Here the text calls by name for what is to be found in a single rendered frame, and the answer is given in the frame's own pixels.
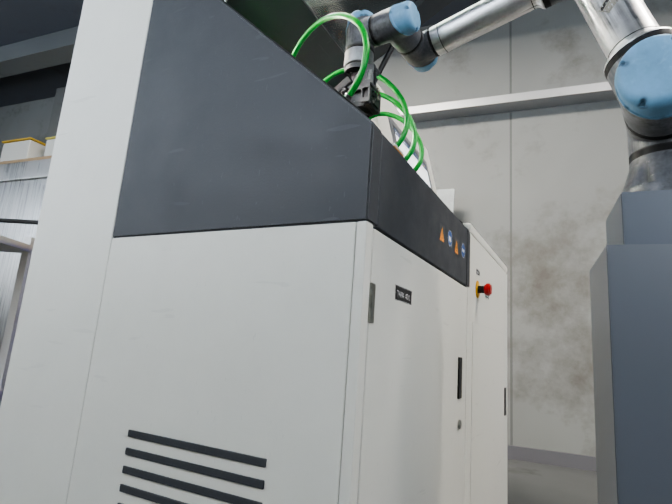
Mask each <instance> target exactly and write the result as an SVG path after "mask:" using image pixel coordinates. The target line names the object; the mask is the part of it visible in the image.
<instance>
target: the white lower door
mask: <svg viewBox="0 0 672 504"><path fill-rule="evenodd" d="M466 329H467V288H466V287H464V286H463V285H461V284H460V283H458V282H456V281H455V280H453V279H452V278H450V277H449V276H447V275H446V274H444V273H442V272H441V271H439V270H438V269H436V268H435V267H433V266H432V265H430V264H428V263H427V262H425V261H424V260H422V259H421V258H419V257H418V256H416V255H414V254H413V253H411V252H410V251H408V250H407V249H405V248H404V247H402V246H400V245H399V244H397V243H396V242H394V241H393V240H391V239H390V238H388V237H386V236H385V235H383V234H382V233H380V232H379V231H377V230H376V229H373V236H372V253H371V270H370V287H369V304H368V322H367V339H366V356H365V373H364V390H363V407H362V425H361V442H360V459H359V476H358V493H357V504H464V451H465V390H466Z"/></svg>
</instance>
